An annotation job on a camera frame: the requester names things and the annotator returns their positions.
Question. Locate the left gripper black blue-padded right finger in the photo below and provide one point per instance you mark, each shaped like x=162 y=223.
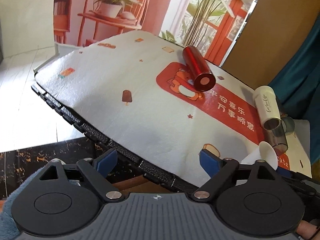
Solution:
x=248 y=200

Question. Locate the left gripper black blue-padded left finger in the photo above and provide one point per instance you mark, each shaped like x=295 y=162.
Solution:
x=75 y=198

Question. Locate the small white paper cup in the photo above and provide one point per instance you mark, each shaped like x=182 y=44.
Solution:
x=264 y=152

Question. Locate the clear brown plastic cup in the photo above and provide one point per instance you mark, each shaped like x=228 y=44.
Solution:
x=277 y=139

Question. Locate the dark grey translucent cup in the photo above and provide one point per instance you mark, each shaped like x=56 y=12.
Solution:
x=287 y=122

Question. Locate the white tall paper cup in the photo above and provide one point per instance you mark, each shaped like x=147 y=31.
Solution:
x=265 y=102

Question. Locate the red metallic tumbler cup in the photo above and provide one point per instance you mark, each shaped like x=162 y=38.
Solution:
x=202 y=76

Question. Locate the pink room scene backdrop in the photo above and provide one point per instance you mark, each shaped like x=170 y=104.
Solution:
x=212 y=26

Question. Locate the blue fuzzy cloth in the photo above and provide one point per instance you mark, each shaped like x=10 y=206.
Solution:
x=19 y=211

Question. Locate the black folding table edge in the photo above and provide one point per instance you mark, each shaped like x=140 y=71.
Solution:
x=151 y=172

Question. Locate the teal curtain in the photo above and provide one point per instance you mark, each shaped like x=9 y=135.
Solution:
x=297 y=87

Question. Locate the white cartoon print tablecloth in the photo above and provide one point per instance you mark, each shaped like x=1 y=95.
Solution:
x=134 y=88

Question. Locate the brown cardboard panel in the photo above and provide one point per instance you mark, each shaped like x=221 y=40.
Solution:
x=272 y=35

